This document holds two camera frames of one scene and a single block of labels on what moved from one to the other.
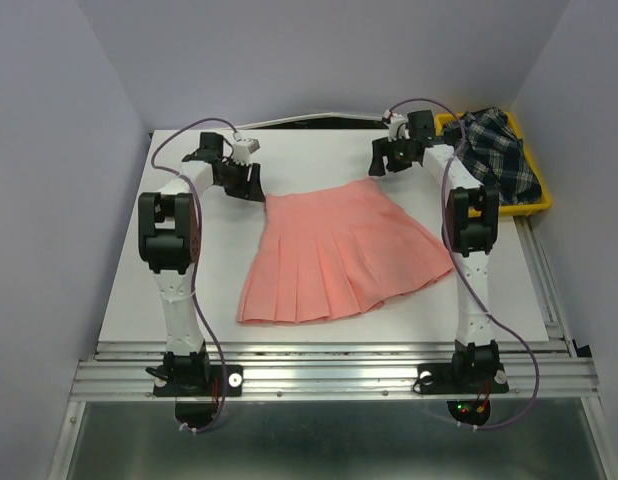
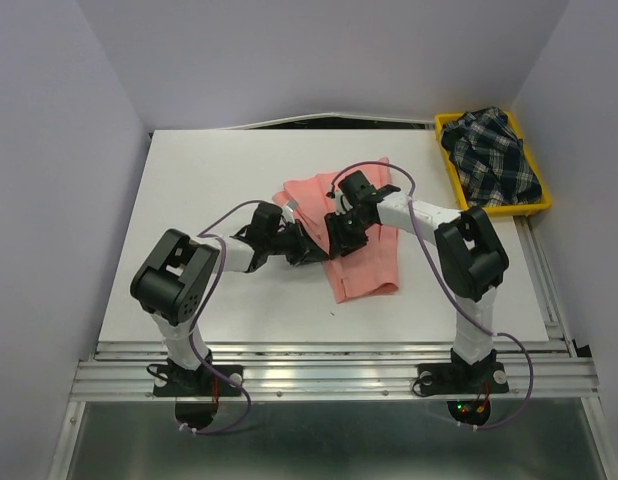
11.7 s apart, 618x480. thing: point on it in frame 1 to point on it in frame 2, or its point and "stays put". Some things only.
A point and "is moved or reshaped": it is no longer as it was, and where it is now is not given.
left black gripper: [251, 189] to [306, 250]
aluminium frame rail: [554, 372] stays put
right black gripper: [381, 147] to [338, 241]
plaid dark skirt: [495, 156] stays put
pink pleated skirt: [336, 250] is moved or reshaped
